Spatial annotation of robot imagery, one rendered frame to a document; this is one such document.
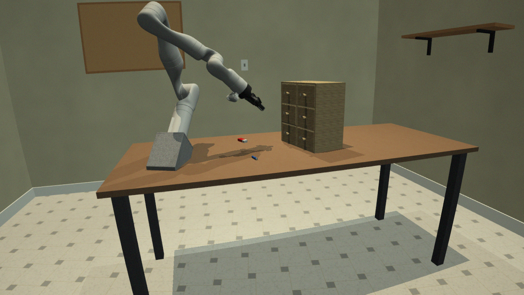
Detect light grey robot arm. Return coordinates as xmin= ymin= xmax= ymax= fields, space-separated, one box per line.
xmin=137 ymin=1 xmax=247 ymax=136

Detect brown wooden drawer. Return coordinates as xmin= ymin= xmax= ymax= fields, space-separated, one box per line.
xmin=297 ymin=106 xmax=315 ymax=130
xmin=297 ymin=127 xmax=314 ymax=151
xmin=282 ymin=123 xmax=296 ymax=145
xmin=298 ymin=84 xmax=315 ymax=107
xmin=282 ymin=104 xmax=296 ymax=125
xmin=282 ymin=84 xmax=297 ymax=104

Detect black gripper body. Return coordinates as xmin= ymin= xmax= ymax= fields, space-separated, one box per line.
xmin=238 ymin=84 xmax=255 ymax=102

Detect small wooden chest of drawers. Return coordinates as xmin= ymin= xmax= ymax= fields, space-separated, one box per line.
xmin=281 ymin=81 xmax=346 ymax=153

